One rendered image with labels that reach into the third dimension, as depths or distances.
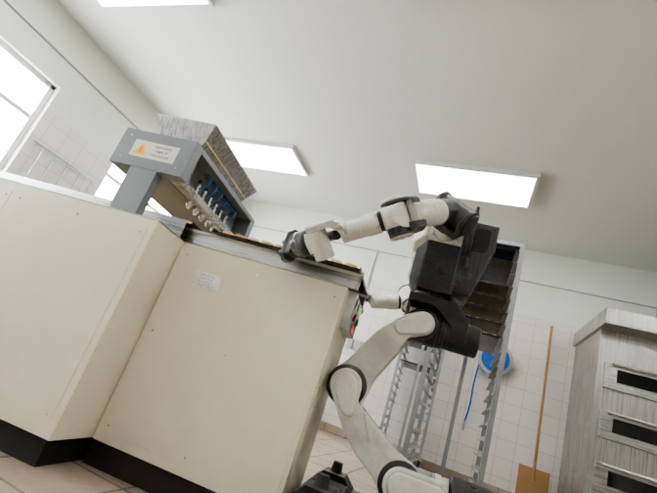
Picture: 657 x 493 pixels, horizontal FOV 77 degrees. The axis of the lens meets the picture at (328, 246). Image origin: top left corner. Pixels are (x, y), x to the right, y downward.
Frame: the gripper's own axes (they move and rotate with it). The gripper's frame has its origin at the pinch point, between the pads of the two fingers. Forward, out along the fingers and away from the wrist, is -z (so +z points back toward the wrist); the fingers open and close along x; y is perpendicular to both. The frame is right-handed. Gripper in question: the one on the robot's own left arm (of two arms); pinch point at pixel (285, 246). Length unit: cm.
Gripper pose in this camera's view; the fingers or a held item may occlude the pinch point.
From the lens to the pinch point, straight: 154.0
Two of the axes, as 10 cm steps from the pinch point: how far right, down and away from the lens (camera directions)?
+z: 5.6, -0.9, -8.2
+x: 3.1, -9.0, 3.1
